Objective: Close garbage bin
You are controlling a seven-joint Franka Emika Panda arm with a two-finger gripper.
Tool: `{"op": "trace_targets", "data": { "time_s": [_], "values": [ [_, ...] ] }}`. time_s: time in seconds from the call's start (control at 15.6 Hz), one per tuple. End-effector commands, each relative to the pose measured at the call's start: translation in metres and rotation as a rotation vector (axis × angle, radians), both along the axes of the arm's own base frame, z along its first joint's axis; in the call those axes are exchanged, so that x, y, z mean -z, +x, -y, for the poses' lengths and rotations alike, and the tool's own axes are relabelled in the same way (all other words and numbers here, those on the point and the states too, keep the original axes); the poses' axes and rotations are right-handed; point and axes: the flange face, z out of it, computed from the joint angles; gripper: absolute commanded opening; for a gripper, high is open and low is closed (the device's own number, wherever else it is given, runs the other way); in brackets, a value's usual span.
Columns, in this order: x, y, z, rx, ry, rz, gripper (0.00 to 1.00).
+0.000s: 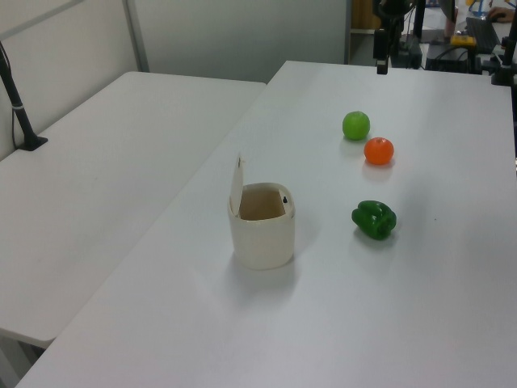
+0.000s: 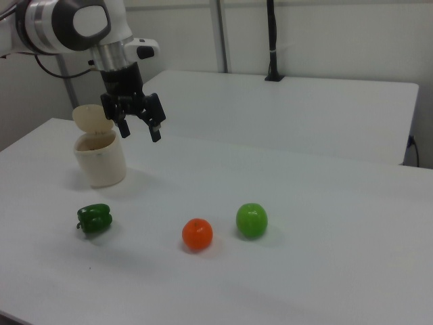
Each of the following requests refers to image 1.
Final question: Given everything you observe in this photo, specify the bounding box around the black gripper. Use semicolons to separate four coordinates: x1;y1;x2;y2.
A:
372;27;391;76

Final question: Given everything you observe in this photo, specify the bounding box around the cream garbage bin with lid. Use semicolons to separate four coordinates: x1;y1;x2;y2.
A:
227;152;296;271

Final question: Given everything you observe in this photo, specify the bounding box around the person's hand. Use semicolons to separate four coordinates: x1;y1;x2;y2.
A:
487;6;514;23

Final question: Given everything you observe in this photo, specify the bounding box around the wooden cabinet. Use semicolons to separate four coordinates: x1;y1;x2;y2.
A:
350;0;381;33

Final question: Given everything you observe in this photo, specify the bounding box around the green apple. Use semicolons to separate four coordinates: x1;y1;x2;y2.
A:
342;110;371;142

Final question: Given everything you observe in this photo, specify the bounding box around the black equipment box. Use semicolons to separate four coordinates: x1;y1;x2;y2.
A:
423;42;485;74

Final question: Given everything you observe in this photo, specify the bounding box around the orange fruit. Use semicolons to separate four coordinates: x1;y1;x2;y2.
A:
364;137;395;167

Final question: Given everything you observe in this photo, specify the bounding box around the black keyboard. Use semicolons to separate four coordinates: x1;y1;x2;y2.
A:
465;16;502;53

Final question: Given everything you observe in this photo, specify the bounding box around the black tripod clamp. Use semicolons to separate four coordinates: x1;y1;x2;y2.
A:
480;35;517;86

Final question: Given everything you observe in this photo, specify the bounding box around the green bell pepper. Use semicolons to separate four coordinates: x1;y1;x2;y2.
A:
350;200;398;243

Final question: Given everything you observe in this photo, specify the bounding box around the white side table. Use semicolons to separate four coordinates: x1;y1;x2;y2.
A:
0;71;268;353

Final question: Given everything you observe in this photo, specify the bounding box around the grey partition post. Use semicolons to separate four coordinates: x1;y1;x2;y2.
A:
122;0;151;74

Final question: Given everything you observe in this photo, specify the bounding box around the black camera stand pole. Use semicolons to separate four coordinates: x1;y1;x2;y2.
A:
0;40;49;152

